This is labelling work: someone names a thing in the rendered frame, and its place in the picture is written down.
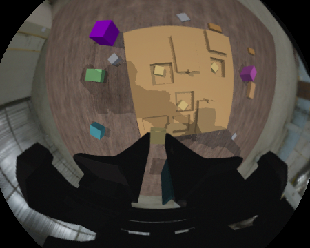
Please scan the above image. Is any teal block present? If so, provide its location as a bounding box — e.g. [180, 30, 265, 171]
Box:
[90, 122, 105, 140]

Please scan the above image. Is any light green flat block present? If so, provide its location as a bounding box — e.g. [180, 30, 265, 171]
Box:
[85, 68, 105, 83]

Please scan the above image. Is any tan puzzle board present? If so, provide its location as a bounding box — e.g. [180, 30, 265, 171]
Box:
[123, 25, 234, 137]

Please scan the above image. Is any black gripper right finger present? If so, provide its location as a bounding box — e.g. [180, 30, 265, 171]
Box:
[165, 133, 243, 203]

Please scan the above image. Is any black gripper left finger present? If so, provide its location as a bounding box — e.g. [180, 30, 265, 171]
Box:
[73, 132, 150, 203]

